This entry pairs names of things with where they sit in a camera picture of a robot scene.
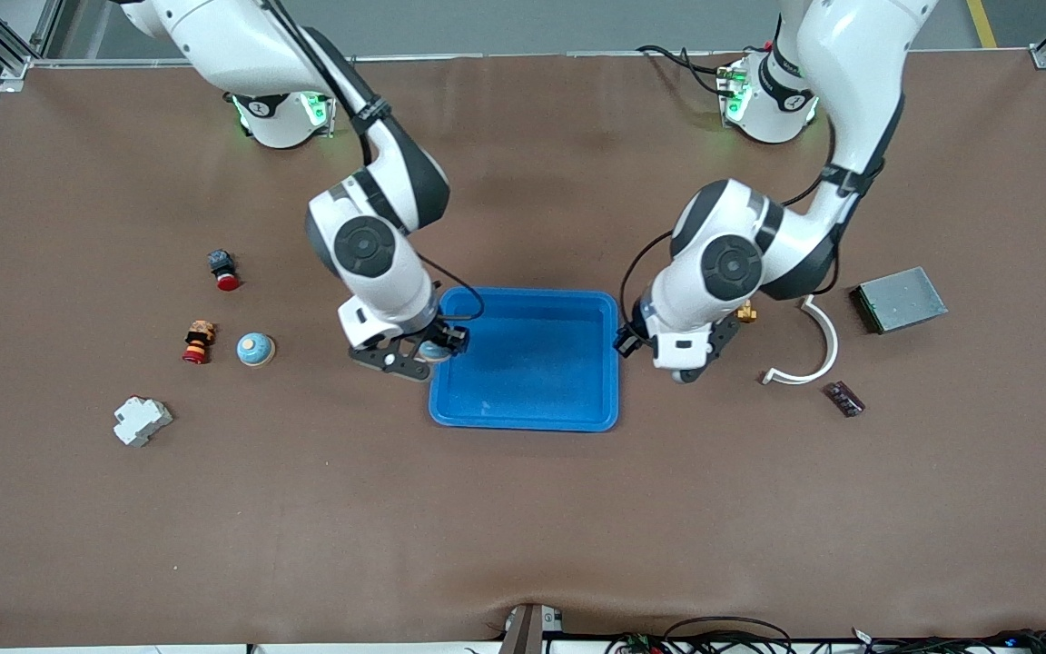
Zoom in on black electrolytic capacitor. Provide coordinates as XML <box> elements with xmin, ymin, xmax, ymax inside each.
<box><xmin>824</xmin><ymin>381</ymin><xmax>866</xmax><ymax>419</ymax></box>

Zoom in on blue plastic tray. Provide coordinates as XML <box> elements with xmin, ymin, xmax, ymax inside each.
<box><xmin>429</xmin><ymin>287</ymin><xmax>621</xmax><ymax>433</ymax></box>

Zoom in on red emergency stop button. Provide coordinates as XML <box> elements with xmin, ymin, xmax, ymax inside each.
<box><xmin>207</xmin><ymin>249</ymin><xmax>242</xmax><ymax>292</ymax></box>

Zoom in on red orange black pushbutton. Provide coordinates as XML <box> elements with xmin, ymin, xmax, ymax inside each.
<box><xmin>182</xmin><ymin>320</ymin><xmax>217</xmax><ymax>365</ymax></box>

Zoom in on silver metal module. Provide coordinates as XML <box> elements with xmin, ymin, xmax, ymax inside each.
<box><xmin>851</xmin><ymin>266</ymin><xmax>949</xmax><ymax>335</ymax></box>

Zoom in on brown table mat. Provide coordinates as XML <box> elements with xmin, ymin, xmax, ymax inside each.
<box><xmin>0</xmin><ymin>50</ymin><xmax>1046</xmax><ymax>648</ymax></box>

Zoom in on white circuit breaker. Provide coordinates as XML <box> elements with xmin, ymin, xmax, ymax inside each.
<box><xmin>113</xmin><ymin>396</ymin><xmax>174</xmax><ymax>448</ymax></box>

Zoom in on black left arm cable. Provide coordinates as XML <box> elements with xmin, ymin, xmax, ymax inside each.
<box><xmin>618</xmin><ymin>168</ymin><xmax>842</xmax><ymax>332</ymax></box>

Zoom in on white curved plastic bracket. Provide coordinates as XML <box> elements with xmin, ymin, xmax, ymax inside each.
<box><xmin>761</xmin><ymin>295</ymin><xmax>840</xmax><ymax>387</ymax></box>

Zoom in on black table edge cables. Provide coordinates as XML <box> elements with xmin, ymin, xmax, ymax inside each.
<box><xmin>605</xmin><ymin>616</ymin><xmax>1046</xmax><ymax>654</ymax></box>

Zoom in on black left base cables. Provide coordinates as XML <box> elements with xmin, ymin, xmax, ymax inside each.
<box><xmin>636</xmin><ymin>44</ymin><xmax>742</xmax><ymax>99</ymax></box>

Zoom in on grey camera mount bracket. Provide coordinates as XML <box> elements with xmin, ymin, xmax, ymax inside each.
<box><xmin>500</xmin><ymin>602</ymin><xmax>565</xmax><ymax>654</ymax></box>

